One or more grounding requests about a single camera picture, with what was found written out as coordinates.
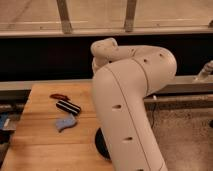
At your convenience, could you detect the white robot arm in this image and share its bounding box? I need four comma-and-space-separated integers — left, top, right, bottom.
91, 38, 177, 171

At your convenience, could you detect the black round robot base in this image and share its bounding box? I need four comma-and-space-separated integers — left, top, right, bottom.
95, 129, 110, 160

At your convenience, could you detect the black striped rectangular block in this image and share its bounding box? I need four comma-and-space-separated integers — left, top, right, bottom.
56, 100, 81, 116

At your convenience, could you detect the dark red small object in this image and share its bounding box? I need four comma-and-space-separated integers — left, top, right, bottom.
50, 94, 70, 101

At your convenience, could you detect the blue plastic piece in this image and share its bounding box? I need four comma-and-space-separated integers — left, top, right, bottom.
55, 115, 77, 132

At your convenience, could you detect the white object at right edge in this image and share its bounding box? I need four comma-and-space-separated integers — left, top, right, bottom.
194, 60, 213, 82

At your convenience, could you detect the blue object at left edge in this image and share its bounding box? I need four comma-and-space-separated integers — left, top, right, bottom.
0, 115, 16, 131

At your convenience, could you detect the left metal window post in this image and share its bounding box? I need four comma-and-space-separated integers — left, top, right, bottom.
56, 0, 72, 34

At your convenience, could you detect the metal window post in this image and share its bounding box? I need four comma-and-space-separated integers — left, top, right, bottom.
124, 0, 137, 32
56, 0, 72, 34

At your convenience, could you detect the right metal window post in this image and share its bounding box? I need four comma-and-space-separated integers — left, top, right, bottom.
124, 0, 137, 32

